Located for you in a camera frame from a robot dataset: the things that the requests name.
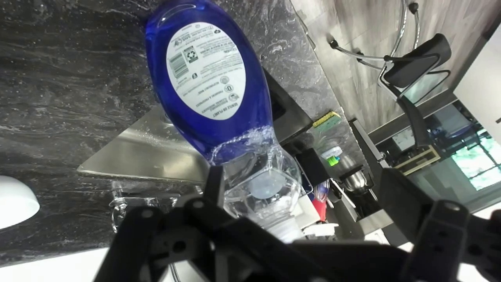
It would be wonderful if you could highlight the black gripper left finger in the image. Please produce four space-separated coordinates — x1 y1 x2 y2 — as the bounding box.
92 164 294 282

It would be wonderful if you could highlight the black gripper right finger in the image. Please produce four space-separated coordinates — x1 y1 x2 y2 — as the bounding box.
372 167 501 282

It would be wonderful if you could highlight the blue dish soap bottle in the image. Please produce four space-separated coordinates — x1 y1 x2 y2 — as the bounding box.
145 0 304 242

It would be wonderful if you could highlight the stainless steel sink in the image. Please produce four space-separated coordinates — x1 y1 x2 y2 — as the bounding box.
78 72 311 184

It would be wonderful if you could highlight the white ceramic bowl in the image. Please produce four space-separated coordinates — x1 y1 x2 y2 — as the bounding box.
0 175 40 228

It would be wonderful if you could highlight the red plastic cup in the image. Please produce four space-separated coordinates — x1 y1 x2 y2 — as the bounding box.
311 181 330 222

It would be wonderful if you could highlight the yellow green sponge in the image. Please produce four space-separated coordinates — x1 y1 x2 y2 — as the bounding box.
313 109 341 131

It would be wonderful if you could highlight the black office chair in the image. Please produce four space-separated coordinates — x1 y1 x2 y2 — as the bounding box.
325 0 454 153

